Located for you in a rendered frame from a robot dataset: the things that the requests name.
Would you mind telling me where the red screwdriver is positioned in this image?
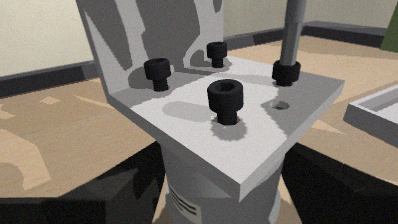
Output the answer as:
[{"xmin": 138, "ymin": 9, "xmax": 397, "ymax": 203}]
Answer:
[{"xmin": 279, "ymin": 0, "xmax": 307, "ymax": 66}]

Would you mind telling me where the grey cylinder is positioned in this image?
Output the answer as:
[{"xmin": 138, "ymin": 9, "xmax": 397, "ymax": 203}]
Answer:
[{"xmin": 156, "ymin": 140, "xmax": 286, "ymax": 224}]

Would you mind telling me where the white shallow rectangular tray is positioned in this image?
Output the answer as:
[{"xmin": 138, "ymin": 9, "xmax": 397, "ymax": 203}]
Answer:
[{"xmin": 343, "ymin": 84, "xmax": 398, "ymax": 147}]

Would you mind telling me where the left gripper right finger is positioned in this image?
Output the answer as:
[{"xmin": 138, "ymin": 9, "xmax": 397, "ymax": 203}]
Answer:
[{"xmin": 281, "ymin": 142, "xmax": 398, "ymax": 224}]

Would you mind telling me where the grey metal bracket with holes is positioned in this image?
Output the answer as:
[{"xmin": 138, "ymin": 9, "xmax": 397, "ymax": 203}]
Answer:
[{"xmin": 75, "ymin": 0, "xmax": 345, "ymax": 202}]

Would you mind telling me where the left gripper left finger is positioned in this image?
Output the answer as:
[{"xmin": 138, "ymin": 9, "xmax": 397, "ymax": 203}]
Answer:
[{"xmin": 0, "ymin": 141, "xmax": 166, "ymax": 224}]

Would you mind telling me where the grey rectangular table frame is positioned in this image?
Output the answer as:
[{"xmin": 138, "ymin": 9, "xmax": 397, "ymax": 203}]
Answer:
[{"xmin": 0, "ymin": 21, "xmax": 387, "ymax": 98}]

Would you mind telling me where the black screw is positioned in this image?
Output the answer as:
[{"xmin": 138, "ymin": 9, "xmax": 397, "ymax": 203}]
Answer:
[
  {"xmin": 206, "ymin": 42, "xmax": 227, "ymax": 68},
  {"xmin": 144, "ymin": 58, "xmax": 171, "ymax": 92},
  {"xmin": 207, "ymin": 79, "xmax": 244, "ymax": 126},
  {"xmin": 272, "ymin": 60, "xmax": 301, "ymax": 87}
]

